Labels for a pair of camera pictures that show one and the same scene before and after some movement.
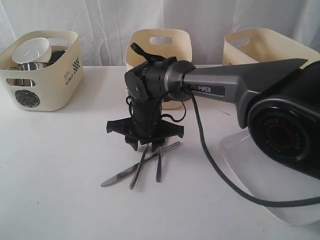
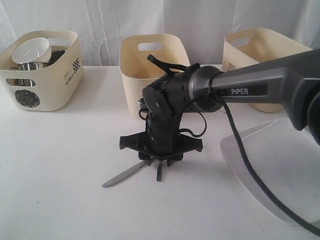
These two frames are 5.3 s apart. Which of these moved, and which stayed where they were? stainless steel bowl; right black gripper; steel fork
Moved: right black gripper
Stayed: steel fork; stainless steel bowl
